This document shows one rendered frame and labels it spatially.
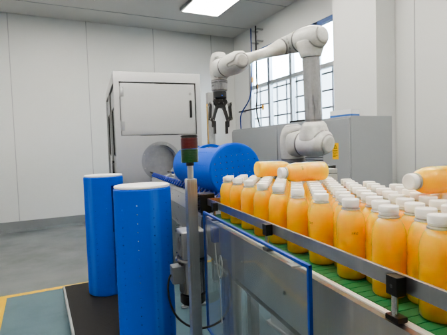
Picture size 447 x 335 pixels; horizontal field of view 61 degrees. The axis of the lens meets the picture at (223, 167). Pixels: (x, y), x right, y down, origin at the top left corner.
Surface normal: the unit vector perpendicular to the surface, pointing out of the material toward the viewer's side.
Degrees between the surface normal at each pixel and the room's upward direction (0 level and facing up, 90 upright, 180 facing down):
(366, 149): 90
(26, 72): 90
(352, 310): 90
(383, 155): 90
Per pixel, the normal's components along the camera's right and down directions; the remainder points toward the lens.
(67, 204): 0.44, 0.04
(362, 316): -0.94, 0.05
